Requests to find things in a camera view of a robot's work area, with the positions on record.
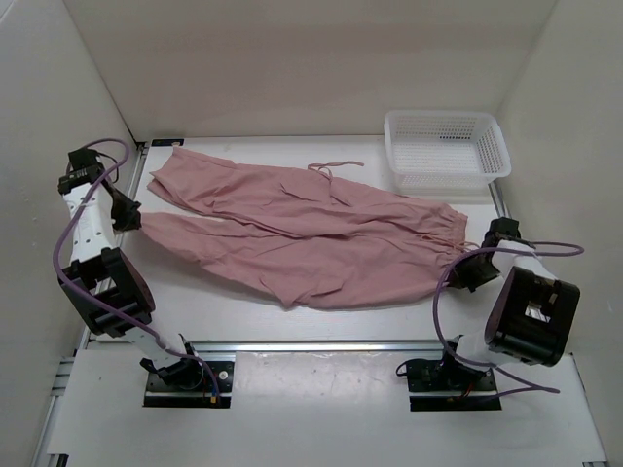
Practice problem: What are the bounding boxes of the pink trousers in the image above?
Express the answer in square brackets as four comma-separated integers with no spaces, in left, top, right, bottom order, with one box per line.
[141,148,468,309]

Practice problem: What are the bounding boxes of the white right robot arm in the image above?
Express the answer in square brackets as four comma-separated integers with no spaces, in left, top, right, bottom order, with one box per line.
[433,217,583,389]

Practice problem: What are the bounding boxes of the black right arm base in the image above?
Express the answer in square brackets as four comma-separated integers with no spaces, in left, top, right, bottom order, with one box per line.
[395,357,501,413]

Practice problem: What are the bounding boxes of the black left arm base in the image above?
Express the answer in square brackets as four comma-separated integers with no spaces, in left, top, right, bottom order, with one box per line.
[140,358,235,409]

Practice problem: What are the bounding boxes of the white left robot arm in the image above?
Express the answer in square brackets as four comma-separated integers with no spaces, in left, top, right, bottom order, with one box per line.
[57,148,204,390]

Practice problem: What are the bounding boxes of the white plastic basket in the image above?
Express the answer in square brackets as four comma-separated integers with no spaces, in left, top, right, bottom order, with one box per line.
[384,110,512,194]

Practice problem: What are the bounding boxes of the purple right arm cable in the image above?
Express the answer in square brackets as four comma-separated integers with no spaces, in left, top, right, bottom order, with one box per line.
[431,240,585,398]

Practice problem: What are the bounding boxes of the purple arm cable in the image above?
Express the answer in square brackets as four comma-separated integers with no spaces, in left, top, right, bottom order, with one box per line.
[431,240,585,398]
[52,138,220,405]

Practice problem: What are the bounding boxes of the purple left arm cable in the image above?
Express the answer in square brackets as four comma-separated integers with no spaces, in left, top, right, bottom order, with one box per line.
[52,138,220,405]

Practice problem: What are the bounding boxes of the aluminium table edge rail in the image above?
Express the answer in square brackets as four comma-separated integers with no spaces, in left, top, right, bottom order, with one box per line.
[87,340,554,355]

